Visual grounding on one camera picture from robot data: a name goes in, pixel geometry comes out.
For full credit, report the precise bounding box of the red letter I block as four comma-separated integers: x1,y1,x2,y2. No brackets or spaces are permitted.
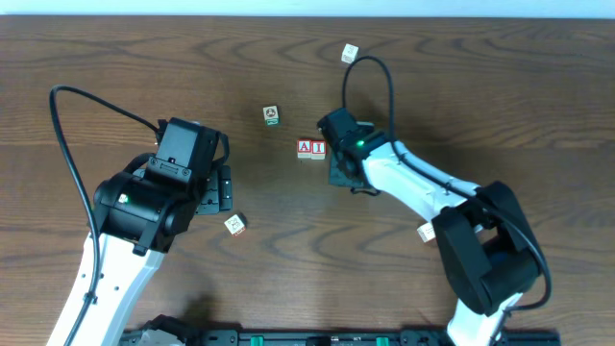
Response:
310,140,327,160

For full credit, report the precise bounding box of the red letter A block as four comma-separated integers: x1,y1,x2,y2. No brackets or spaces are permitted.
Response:
297,138,311,159

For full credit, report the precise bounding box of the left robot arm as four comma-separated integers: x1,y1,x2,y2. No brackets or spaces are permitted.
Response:
48,118,233,345

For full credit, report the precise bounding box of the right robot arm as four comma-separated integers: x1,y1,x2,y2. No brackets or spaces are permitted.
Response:
317,108,560,345

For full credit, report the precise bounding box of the red edged picture block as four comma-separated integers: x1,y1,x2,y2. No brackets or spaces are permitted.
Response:
224,213,247,237

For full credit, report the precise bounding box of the green picture block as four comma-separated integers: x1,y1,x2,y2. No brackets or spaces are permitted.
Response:
262,106,280,126

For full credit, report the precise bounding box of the plain wooden block right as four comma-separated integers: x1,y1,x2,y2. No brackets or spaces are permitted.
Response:
417,222,435,243

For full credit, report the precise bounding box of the plain wooden block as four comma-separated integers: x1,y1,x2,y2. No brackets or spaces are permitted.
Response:
417,222,435,243
340,43,359,64

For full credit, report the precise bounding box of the plain wooden block top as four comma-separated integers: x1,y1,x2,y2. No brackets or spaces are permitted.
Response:
340,43,359,64

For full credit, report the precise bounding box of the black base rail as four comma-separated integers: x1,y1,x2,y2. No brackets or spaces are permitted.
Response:
118,329,562,346

